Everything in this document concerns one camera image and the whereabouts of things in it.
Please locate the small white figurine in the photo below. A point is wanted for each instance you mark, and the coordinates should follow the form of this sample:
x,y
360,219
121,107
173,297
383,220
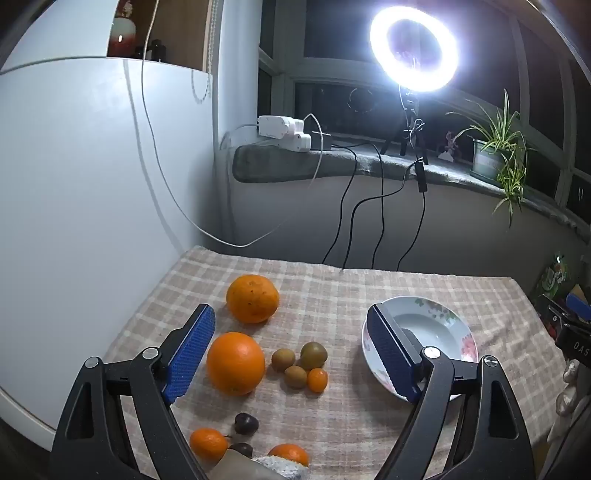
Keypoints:
x,y
448,144

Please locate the green printed bag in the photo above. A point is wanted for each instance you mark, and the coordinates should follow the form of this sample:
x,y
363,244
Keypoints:
x,y
554,272

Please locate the black tripod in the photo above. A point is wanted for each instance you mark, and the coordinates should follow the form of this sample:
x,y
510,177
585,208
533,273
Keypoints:
x,y
408,110

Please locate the white charger adapter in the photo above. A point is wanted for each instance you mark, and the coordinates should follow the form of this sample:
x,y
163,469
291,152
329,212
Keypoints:
x,y
300,142

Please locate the white cabinet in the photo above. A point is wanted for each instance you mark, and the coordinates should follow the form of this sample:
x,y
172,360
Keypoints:
x,y
69,184

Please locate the grey sill cushion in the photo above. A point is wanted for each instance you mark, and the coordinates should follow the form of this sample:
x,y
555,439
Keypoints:
x,y
277,164

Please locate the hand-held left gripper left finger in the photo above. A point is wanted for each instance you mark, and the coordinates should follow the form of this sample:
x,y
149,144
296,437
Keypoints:
x,y
189,357

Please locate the small black bottle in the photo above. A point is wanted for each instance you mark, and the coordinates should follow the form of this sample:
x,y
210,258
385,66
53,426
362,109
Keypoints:
x,y
157,50

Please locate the dark purple plum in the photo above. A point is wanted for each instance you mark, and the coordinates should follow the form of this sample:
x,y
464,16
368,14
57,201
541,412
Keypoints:
x,y
245,423
241,448

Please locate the small orange kumquat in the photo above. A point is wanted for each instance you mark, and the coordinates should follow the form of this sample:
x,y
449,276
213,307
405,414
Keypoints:
x,y
317,380

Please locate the speckled large orange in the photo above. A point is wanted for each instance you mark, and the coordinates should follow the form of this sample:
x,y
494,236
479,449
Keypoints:
x,y
252,299

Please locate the greenish brown kiwi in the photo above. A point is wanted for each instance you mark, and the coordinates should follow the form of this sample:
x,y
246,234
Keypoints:
x,y
314,354

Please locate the person's right hand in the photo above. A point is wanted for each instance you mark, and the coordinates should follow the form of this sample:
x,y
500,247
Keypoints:
x,y
570,387

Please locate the beige checkered tablecloth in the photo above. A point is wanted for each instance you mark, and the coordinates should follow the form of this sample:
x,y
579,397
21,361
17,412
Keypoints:
x,y
346,300

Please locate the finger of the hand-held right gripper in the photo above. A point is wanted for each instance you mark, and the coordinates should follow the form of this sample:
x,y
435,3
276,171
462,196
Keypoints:
x,y
579,307

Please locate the potted spider plant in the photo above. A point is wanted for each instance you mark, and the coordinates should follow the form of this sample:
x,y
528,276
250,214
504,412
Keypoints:
x,y
487,159

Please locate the red vase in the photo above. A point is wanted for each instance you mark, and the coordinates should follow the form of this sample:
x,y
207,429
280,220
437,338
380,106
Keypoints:
x,y
122,41

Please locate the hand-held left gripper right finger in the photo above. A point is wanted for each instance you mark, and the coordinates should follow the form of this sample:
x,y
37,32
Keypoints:
x,y
392,360

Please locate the white window frame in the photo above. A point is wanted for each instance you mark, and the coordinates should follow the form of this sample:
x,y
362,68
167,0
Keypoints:
x,y
323,69

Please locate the small brown kiwi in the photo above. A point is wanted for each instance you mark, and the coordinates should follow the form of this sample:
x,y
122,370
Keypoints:
x,y
295,376
283,359

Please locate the small mandarin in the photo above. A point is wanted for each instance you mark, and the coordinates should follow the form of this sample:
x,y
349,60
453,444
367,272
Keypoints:
x,y
288,454

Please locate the glossy large orange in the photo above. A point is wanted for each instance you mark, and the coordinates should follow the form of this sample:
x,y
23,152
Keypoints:
x,y
235,363

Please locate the white floral plate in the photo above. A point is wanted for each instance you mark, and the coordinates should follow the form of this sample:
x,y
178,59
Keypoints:
x,y
434,332

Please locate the white knitted cloth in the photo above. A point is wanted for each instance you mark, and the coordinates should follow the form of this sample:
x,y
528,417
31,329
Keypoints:
x,y
277,468

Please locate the mandarin with stem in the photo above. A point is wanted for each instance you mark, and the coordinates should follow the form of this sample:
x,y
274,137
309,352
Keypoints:
x,y
208,445

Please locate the white power strip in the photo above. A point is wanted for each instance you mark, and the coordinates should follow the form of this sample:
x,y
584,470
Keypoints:
x,y
274,125

